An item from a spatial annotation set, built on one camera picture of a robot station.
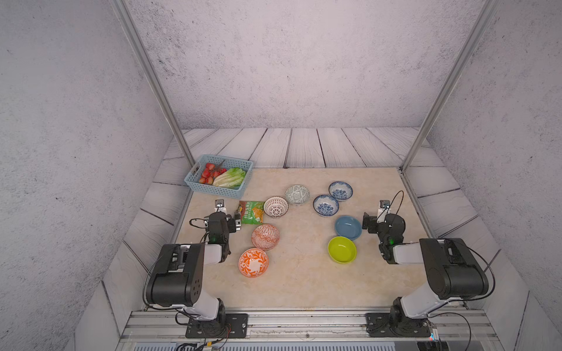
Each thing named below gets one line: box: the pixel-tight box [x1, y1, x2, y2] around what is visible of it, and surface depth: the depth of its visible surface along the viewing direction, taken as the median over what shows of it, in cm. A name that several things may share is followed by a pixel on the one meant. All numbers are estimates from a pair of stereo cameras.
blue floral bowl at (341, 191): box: [328, 180, 354, 202], surface depth 110 cm
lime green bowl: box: [327, 236, 358, 264], surface depth 91 cm
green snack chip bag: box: [238, 200, 265, 225], surface depth 101 cm
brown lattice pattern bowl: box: [263, 195, 290, 219], surface depth 104 cm
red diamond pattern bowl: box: [250, 223, 281, 251], surface depth 95 cm
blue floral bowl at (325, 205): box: [312, 194, 340, 218], surface depth 105 cm
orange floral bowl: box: [237, 247, 270, 278], surface depth 87 cm
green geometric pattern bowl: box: [284, 184, 311, 207], surface depth 110 cm
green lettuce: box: [212, 167, 247, 190], surface depth 112 cm
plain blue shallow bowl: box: [334, 214, 363, 241], surface depth 97 cm
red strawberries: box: [199, 162, 228, 186], surface depth 117 cm
